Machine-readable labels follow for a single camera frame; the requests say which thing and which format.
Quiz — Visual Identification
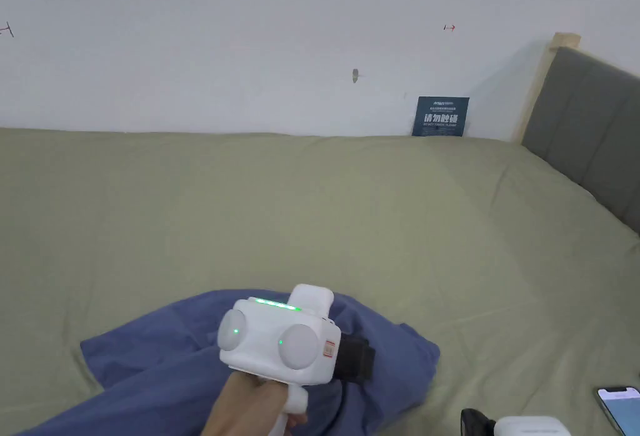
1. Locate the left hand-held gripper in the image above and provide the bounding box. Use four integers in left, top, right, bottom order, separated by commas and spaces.
217, 283, 377, 436

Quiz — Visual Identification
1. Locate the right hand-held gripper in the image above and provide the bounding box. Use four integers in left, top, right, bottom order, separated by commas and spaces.
459, 408, 572, 436

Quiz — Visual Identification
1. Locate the blue shirt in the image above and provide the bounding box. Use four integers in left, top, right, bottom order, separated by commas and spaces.
14, 290, 441, 436

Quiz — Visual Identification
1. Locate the person's left hand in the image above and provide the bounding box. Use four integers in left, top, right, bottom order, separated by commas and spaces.
199, 370, 309, 436

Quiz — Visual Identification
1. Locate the smartphone with lit screen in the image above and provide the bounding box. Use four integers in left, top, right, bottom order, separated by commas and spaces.
596, 385, 640, 436

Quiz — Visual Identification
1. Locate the bed with pale green sheet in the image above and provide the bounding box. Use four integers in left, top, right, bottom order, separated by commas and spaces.
0, 127, 640, 436

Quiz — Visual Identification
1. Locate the dark blue sign card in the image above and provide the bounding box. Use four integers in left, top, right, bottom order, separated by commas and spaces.
412, 96, 471, 137

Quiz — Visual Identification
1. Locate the grey padded headboard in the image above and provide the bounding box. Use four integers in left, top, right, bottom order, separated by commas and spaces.
511, 32, 640, 237

